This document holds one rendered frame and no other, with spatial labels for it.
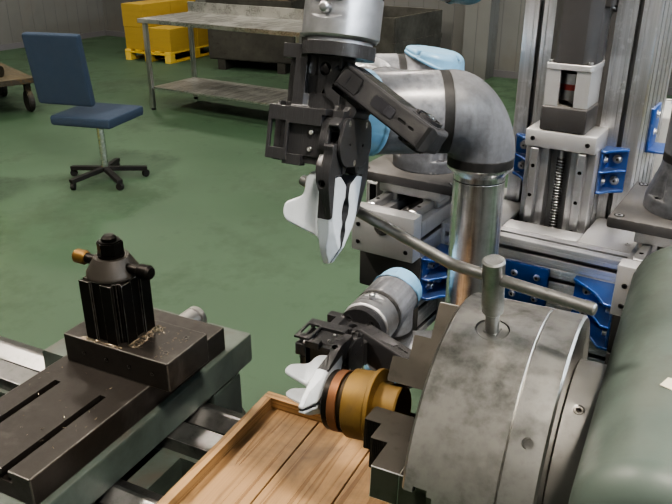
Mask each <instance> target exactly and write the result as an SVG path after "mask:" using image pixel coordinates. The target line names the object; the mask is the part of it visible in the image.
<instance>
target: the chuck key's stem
mask: <svg viewBox="0 0 672 504"><path fill-rule="evenodd" d="M505 269H506V260H505V258H503V257H502V256H500V255H497V254H490V255H487V256H485V257H484V258H483V259H482V301H481V311H482V313H483V314H484V315H485V330H484V331H483V332H485V333H488V334H490V335H493V336H496V335H497V334H498V333H499V332H500V331H501V328H499V323H500V315H502V314H503V313H504V298H505V288H504V287H501V286H500V285H499V282H500V280H501V279H502V277H503V276H504V275H505Z"/></svg>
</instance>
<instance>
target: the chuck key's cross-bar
mask: <svg viewBox="0 0 672 504"><path fill-rule="evenodd" d="M306 178H307V176H306V175H303V176H301V177H300V179H299V184H300V185H302V186H303V187H305V183H306ZM356 217H358V218H360V219H361V220H363V221H365V222H367V223H368V224H370V225H372V226H374V227H375V228H377V229H379V230H381V231H382V232H384V233H386V234H388V235H389V236H391V237H393V238H395V239H396V240H398V241H400V242H402V243H403V244H405V245H407V246H409V247H410V248H412V249H414V250H416V251H417V252H419V253H421V254H423V255H424V256H426V257H428V258H430V259H431V260H433V261H435V262H437V263H438V264H440V265H442V266H444V267H446V268H448V269H450V270H452V271H455V272H458V273H461V274H464V275H467V276H470V277H473V278H476V279H479V280H482V267H479V266H476V265H472V264H469V263H466V262H463V261H460V260H457V259H455V258H452V257H451V256H449V255H447V254H445V253H443V252H442V251H440V250H438V249H436V248H434V247H433V246H431V245H429V244H427V243H426V242H424V241H422V240H420V239H418V238H417V237H415V236H413V235H411V234H409V233H408V232H406V231H404V230H402V229H401V228H399V227H397V226H395V225H393V224H392V223H390V222H388V221H386V220H385V219H383V218H381V217H379V216H377V215H376V214H374V213H372V212H370V211H369V210H367V209H365V208H363V207H361V206H360V207H359V210H358V213H357V214H356ZM499 285H500V286H501V287H504V288H507V289H510V290H513V291H516V292H520V293H523V294H526V295H529V296H532V297H535V298H538V299H541V300H544V301H547V302H551V303H554V304H557V305H560V306H563V307H566V308H569V309H572V310H575V311H578V312H582V313H585V314H588V315H591V316H593V315H595V314H596V312H597V309H598V305H597V303H594V302H591V301H588V300H585V299H581V298H578V297H575V296H572V295H569V294H565V293H562V292H559V291H556V290H553V289H549V288H546V287H543V286H540V285H537V284H533V283H530V282H527V281H524V280H521V279H517V278H514V277H511V276H508V275H504V276H503V277H502V279H501V280H500V282H499Z"/></svg>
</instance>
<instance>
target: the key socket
mask: <svg viewBox="0 0 672 504"><path fill-rule="evenodd" d="M499 328H501V331H500V332H499V333H498V334H497V335H496V336H493V335H490V334H488V333H485V332H483V331H484V330H485V321H484V322H482V323H480V324H479V325H478V326H477V327H476V333H477V334H478V335H479V336H480V337H481V338H483V339H485V340H490V341H497V340H501V339H503V338H505V337H506V336H508V334H509V329H508V327H507V326H506V325H505V324H503V323H501V322H500V323H499Z"/></svg>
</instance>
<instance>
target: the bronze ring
mask: <svg viewBox="0 0 672 504"><path fill-rule="evenodd" d="M388 373H389V370H388V369H384V368H380V369H378V370H377V371H373V370H367V369H360V368H357V369H355V370H354V371H352V370H346V369H342V370H340V369H336V370H334V371H333V372H332V373H331V374H330V375H329V376H328V378H327V380H326V382H325V385H324V387H323V391H322V395H321V402H320V415H321V420H322V423H323V425H324V427H325V428H326V429H329V430H332V431H335V432H340V433H343V434H344V435H345V436H346V437H348V438H353V439H358V440H362V441H364V425H365V418H366V417H367V415H368V414H369V413H370V412H371V411H372V410H373V408H374V407H376V406H378V407H381V408H384V409H387V410H390V411H394V412H397V413H401V414H405V415H408V416H410V414H411V403H412V400H411V392H410V389H409V388H408V387H407V386H406V385H402V384H396V383H394V382H391V381H388V379H387V378H388Z"/></svg>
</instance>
